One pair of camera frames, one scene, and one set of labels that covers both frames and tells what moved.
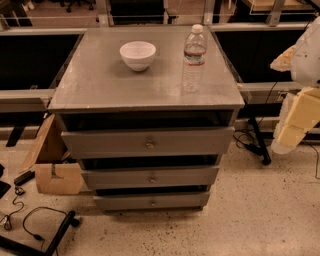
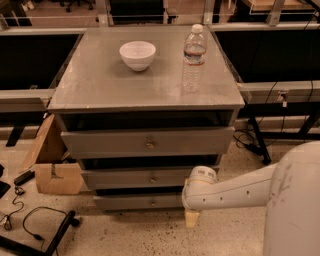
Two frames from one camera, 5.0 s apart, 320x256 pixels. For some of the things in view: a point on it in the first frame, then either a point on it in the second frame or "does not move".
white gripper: (307, 65) to (188, 199)
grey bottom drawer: (153, 201) does not move
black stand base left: (70, 220) does not move
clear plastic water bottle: (194, 60) does not move
